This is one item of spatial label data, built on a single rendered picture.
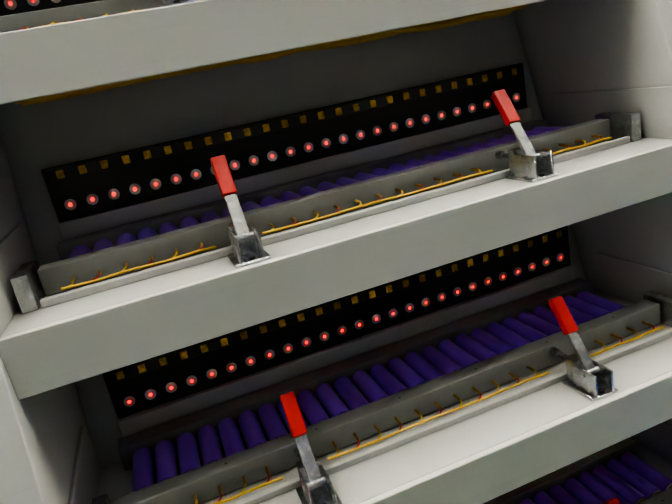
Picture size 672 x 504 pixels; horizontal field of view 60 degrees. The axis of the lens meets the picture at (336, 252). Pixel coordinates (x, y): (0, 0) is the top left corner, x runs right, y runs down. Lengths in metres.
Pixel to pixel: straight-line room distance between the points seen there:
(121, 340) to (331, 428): 0.20
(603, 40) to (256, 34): 0.38
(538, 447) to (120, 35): 0.46
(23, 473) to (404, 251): 0.31
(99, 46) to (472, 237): 0.32
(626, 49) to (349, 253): 0.37
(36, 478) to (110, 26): 0.32
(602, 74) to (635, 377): 0.32
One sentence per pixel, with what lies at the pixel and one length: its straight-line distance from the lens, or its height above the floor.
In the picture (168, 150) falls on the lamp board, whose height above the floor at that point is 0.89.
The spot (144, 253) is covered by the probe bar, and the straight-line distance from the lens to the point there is 0.50.
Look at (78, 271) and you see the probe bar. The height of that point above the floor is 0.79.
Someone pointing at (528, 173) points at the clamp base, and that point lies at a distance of 0.54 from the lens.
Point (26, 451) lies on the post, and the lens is 0.46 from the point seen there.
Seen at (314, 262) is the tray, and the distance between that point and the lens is 0.44.
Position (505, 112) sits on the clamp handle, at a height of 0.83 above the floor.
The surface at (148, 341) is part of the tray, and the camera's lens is 0.44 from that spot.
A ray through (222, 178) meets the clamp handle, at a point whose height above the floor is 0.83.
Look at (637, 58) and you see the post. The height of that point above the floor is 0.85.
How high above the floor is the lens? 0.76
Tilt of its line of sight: 2 degrees down
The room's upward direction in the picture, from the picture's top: 16 degrees counter-clockwise
